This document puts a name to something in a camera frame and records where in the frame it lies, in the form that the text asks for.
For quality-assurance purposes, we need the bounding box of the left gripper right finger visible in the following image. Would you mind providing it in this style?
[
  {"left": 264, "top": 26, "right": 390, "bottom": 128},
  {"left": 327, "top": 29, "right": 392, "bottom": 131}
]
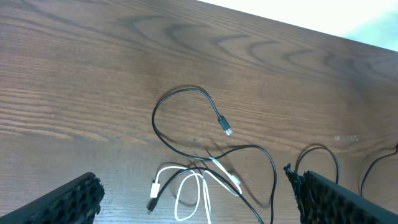
[{"left": 284, "top": 164, "right": 397, "bottom": 224}]

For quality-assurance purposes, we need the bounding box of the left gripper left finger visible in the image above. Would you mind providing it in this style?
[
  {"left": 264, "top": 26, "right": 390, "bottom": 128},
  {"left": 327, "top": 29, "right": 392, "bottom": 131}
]
[{"left": 1, "top": 172, "right": 104, "bottom": 224}]

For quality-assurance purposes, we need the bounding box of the long black cable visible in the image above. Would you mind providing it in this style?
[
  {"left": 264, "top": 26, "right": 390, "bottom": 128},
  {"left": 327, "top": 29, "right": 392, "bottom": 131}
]
[{"left": 294, "top": 141, "right": 398, "bottom": 198}]

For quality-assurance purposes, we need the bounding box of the short black cable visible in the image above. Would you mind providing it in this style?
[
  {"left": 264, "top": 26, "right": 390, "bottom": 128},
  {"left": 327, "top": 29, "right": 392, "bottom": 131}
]
[{"left": 146, "top": 87, "right": 278, "bottom": 224}]

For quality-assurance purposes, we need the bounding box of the white cable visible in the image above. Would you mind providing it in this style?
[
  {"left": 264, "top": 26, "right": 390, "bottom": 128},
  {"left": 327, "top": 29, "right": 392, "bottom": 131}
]
[{"left": 149, "top": 157, "right": 243, "bottom": 224}]

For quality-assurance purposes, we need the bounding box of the clear tape piece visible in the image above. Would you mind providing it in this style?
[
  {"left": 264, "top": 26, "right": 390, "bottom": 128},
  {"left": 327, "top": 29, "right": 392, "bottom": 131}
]
[{"left": 334, "top": 134, "right": 359, "bottom": 142}]

